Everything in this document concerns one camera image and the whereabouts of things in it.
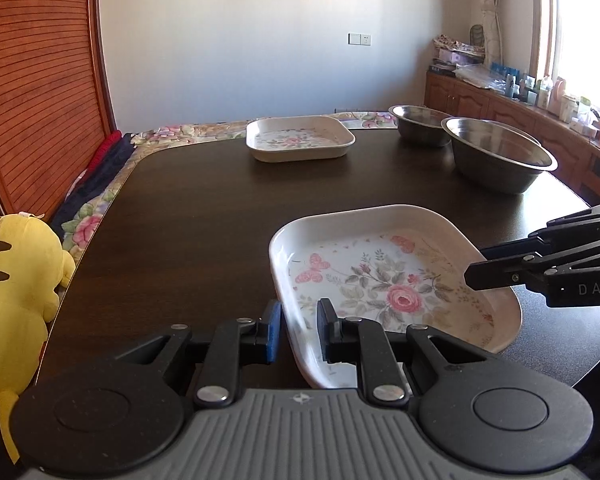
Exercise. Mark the small steel bowl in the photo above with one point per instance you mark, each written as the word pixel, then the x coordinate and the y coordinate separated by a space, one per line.
pixel 420 127

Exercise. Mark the small floral square plate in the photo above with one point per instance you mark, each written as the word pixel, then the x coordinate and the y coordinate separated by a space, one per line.
pixel 300 139

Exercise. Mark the wooden slatted wardrobe door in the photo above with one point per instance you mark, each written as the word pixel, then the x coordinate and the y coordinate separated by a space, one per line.
pixel 35 85

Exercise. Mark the stack of boxes and cloth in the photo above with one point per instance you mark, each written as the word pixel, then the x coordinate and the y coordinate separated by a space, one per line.
pixel 455 52

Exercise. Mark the floral bed blanket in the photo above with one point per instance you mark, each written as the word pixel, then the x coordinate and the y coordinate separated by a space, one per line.
pixel 195 132

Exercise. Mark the red and navy folded clothes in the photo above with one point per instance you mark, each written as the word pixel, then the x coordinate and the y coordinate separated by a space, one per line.
pixel 105 160

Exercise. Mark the clear plastic bags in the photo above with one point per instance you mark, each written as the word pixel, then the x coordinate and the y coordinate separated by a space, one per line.
pixel 480 76

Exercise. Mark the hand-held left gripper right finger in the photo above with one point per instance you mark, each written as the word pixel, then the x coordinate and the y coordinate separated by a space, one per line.
pixel 330 331

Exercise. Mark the wooden cabinet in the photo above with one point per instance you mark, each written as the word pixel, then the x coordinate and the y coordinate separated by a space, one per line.
pixel 480 102

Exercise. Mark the patterned curtain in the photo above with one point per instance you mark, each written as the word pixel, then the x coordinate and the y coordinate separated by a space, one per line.
pixel 489 5

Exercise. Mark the white wall switch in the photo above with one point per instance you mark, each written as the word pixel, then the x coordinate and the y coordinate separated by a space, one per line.
pixel 359 39

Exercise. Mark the yellow plush toy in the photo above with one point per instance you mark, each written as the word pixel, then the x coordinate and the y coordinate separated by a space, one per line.
pixel 15 290

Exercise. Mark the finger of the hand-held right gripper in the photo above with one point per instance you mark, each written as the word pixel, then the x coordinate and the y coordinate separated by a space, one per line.
pixel 575 222
pixel 495 270

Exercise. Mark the large floral square plate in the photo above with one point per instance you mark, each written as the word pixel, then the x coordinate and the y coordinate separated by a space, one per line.
pixel 395 280

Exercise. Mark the woven hand fan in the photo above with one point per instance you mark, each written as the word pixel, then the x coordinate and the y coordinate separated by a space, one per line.
pixel 477 36

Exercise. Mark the row of bottles and jars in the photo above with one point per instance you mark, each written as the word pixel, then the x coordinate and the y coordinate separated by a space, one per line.
pixel 545 92

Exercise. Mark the large steel bowl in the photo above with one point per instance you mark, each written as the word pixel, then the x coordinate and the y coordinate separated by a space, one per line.
pixel 500 160

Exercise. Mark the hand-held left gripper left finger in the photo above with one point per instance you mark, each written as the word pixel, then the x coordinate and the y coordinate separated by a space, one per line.
pixel 272 334

